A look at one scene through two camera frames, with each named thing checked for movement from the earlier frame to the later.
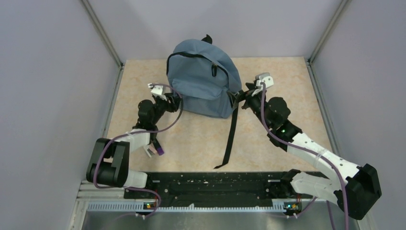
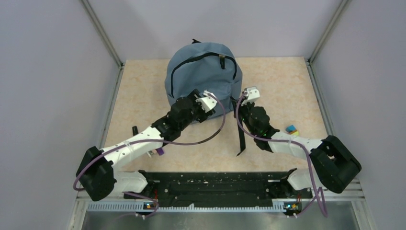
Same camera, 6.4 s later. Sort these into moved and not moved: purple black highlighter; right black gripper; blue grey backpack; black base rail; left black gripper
Moved: left black gripper; blue grey backpack; right black gripper
Not moved: black base rail; purple black highlighter
